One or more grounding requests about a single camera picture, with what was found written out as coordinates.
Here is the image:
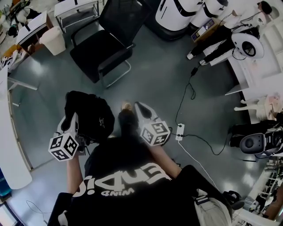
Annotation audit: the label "blue plastic crate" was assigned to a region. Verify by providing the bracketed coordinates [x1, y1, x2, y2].
[0, 169, 12, 197]

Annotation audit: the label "person's right forearm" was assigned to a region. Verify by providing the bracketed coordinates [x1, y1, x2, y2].
[147, 143, 183, 178]

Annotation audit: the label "beige shoulder bag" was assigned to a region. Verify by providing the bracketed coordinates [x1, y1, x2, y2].
[194, 189, 233, 226]

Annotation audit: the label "white shelf unit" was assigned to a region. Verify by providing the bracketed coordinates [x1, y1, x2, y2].
[225, 6, 283, 124]

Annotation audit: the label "person's black printed t-shirt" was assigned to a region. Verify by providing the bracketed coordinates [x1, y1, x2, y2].
[47, 134, 233, 226]

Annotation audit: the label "black mesh office chair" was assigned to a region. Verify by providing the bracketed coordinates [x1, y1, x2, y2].
[69, 0, 153, 89]

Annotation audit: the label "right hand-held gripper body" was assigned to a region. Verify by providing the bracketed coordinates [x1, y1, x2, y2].
[141, 118, 171, 147]

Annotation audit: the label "white power strip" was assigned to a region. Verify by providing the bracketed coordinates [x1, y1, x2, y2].
[175, 123, 185, 141]

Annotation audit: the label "white curved table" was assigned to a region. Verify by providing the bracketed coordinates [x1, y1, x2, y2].
[0, 65, 33, 190]

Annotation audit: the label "black and white striped cloth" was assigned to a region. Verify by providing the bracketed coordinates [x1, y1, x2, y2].
[0, 52, 14, 72]

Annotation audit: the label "white cable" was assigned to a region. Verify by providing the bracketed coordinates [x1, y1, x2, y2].
[178, 139, 219, 188]

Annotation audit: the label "white machine with black stripe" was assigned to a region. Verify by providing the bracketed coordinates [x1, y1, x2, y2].
[190, 0, 229, 29]
[154, 0, 204, 31]

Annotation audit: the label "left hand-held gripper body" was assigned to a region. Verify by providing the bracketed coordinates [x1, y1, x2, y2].
[48, 132, 87, 163]

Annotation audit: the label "white desk with brown side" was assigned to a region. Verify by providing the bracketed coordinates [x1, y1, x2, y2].
[15, 10, 54, 53]

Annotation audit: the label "white desk with metal frame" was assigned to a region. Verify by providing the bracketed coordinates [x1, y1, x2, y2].
[54, 0, 100, 30]

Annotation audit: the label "labelled cardboard box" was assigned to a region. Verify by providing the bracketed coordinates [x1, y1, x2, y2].
[191, 19, 222, 43]

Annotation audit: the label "white round wearable device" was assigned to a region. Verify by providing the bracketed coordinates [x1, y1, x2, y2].
[231, 32, 265, 59]

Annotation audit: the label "person's black trousers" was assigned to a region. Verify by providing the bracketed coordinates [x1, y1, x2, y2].
[118, 109, 142, 142]

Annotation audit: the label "white waste bin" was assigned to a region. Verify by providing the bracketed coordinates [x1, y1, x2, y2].
[39, 26, 66, 56]

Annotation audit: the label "black power cable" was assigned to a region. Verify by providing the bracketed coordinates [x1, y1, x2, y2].
[182, 130, 232, 156]
[176, 75, 196, 126]

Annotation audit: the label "person's left forearm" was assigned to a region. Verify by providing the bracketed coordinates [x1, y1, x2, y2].
[66, 152, 89, 195]

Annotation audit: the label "black garment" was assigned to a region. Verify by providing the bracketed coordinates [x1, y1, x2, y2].
[64, 90, 115, 145]

